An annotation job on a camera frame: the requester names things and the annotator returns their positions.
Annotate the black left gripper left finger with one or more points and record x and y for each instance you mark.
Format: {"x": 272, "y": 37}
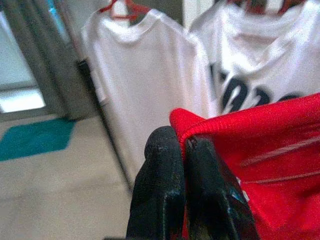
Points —
{"x": 160, "y": 180}

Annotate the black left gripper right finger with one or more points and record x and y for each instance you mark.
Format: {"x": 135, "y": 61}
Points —
{"x": 210, "y": 190}

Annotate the red knit sweater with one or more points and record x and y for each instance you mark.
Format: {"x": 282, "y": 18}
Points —
{"x": 275, "y": 140}

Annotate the red plastic hanger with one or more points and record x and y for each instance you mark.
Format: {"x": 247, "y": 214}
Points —
{"x": 257, "y": 10}
{"x": 120, "y": 17}

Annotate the plain white T-shirt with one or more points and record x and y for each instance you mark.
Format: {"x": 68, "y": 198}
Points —
{"x": 150, "y": 82}

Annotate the teal floor mat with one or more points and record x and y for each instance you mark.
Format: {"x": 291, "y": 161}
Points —
{"x": 37, "y": 138}

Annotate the black rack upright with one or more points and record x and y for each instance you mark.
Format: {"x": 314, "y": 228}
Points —
{"x": 86, "y": 72}

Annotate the white T-shirt with black print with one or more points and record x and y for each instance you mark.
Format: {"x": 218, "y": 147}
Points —
{"x": 262, "y": 50}

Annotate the grey curtain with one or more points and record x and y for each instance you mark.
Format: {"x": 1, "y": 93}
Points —
{"x": 50, "y": 62}

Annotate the glass door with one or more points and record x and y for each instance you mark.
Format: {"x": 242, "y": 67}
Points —
{"x": 15, "y": 70}

